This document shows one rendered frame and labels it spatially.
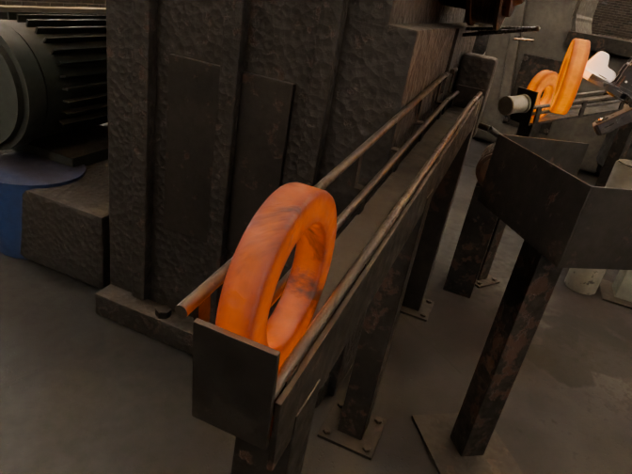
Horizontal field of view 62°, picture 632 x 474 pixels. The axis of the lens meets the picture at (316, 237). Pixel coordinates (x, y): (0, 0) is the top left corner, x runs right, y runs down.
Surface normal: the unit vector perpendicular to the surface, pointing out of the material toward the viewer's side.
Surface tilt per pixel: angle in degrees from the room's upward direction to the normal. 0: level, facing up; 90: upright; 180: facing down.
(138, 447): 0
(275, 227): 34
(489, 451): 0
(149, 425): 0
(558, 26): 90
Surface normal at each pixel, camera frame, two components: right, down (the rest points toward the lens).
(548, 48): -0.59, 0.27
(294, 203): 0.06, -0.77
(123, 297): 0.16, -0.89
